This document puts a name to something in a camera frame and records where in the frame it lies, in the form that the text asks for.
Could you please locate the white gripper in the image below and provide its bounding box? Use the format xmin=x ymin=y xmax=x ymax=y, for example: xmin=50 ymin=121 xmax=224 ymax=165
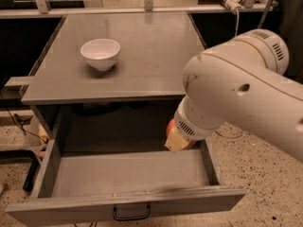
xmin=164 ymin=107 xmax=219 ymax=154

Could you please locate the red apple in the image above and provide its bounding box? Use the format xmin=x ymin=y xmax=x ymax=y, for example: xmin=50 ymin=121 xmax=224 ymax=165
xmin=166 ymin=118 xmax=197 ymax=150

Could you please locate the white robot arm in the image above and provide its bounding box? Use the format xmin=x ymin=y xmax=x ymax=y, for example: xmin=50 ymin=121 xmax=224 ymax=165
xmin=165 ymin=29 xmax=303 ymax=161

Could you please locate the grey cabinet with top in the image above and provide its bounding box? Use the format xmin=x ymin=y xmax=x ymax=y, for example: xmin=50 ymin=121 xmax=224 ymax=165
xmin=22 ymin=12 xmax=203 ymax=154

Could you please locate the open grey top drawer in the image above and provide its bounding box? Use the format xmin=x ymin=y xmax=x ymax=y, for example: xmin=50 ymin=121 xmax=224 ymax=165
xmin=5 ymin=130 xmax=246 ymax=227

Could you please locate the white ceramic bowl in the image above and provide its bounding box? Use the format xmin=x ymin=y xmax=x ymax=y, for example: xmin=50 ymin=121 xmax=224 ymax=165
xmin=80 ymin=39 xmax=121 ymax=71

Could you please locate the metal diagonal rod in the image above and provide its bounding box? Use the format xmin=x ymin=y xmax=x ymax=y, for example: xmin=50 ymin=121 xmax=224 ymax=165
xmin=258 ymin=0 xmax=274 ymax=28

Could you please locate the black metal drawer handle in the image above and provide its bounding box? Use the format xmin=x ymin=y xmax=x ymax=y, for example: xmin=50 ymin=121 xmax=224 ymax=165
xmin=113 ymin=204 xmax=151 ymax=221

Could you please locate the black cable on floor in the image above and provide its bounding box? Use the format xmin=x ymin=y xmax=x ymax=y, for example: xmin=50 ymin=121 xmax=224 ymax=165
xmin=0 ymin=92 xmax=48 ymax=144

